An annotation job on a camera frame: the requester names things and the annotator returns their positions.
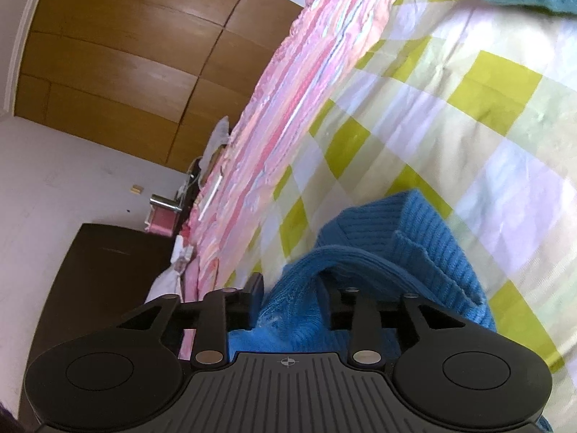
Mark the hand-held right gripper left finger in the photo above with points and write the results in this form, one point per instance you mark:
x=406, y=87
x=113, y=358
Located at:
x=253, y=302

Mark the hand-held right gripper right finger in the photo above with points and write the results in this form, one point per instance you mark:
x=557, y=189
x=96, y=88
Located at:
x=342, y=309

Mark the blue knit sweater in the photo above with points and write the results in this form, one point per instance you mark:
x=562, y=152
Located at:
x=396, y=243

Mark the white dotted pillow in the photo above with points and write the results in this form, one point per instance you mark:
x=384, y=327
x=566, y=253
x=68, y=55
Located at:
x=169, y=279

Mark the white flat strip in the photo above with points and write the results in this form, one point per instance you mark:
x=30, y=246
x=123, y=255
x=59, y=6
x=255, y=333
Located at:
x=211, y=198

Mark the pink box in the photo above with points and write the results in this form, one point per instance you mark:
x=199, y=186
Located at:
x=160, y=222

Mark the metal thermos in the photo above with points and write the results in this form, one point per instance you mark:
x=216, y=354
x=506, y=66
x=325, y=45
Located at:
x=164, y=203

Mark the white crumpled cloth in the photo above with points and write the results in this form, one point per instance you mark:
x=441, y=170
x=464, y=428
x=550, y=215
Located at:
x=215, y=144

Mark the dark wooden headboard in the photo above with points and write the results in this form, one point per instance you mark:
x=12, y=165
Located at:
x=90, y=270

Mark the pink striped quilt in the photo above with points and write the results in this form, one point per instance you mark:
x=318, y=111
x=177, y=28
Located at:
x=297, y=99

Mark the wooden wardrobe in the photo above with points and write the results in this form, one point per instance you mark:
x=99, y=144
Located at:
x=135, y=45

